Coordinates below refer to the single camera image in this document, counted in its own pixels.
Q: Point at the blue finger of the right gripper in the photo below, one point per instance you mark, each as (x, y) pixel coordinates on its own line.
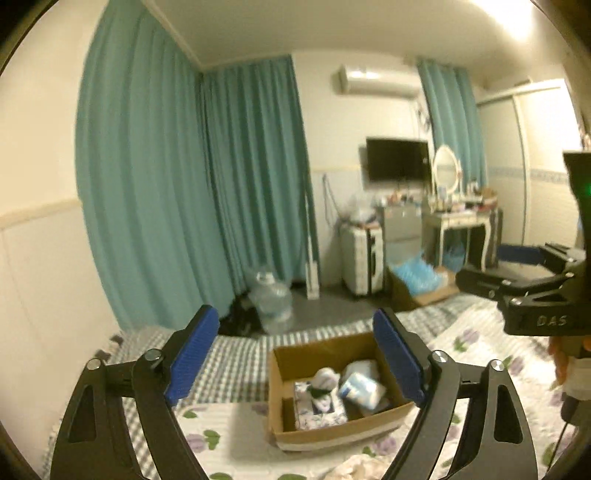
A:
(493, 286)
(520, 254)

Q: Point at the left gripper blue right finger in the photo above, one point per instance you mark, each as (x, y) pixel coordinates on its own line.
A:
(495, 442)

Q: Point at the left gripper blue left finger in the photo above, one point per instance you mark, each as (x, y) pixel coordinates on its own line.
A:
(94, 441)

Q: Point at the blue cloud tissue pack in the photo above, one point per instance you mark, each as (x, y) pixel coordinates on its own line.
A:
(361, 385)

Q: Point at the white socks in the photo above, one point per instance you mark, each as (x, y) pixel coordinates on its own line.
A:
(323, 383)

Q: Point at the dark patterned tissue pack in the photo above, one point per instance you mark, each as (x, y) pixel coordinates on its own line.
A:
(313, 414)

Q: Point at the cream cloth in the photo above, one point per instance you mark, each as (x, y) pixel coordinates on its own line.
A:
(362, 467)

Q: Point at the orange gloved right hand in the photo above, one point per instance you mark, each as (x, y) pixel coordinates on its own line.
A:
(572, 374)

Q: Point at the white dressing table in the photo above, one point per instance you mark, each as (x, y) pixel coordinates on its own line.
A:
(466, 220)

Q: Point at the box of blue hangers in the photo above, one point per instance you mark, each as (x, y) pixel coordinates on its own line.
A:
(415, 283)

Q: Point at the silver mini fridge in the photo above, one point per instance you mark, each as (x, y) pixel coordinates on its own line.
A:
(402, 233)

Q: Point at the white oval vanity mirror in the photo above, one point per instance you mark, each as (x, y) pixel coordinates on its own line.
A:
(447, 171)

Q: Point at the white wardrobe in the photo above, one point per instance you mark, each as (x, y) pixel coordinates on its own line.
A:
(525, 132)

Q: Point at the white suitcase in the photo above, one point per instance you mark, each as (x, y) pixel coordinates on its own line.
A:
(362, 259)

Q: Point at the white floral quilt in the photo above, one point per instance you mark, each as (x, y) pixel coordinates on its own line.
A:
(232, 441)

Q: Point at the teal right curtain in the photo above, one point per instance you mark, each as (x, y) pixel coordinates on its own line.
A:
(454, 116)

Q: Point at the grey checkered bed sheet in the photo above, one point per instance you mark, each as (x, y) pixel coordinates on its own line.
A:
(235, 370)

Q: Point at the brown cardboard box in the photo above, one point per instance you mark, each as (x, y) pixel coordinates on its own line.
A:
(291, 364)

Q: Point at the white air conditioner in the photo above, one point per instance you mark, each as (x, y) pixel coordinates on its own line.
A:
(371, 81)

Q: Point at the clear water jug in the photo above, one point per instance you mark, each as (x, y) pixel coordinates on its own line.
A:
(273, 302)

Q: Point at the teal window curtain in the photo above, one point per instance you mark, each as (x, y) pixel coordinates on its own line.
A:
(189, 180)

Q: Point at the black wall television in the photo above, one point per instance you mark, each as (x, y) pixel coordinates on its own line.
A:
(391, 159)

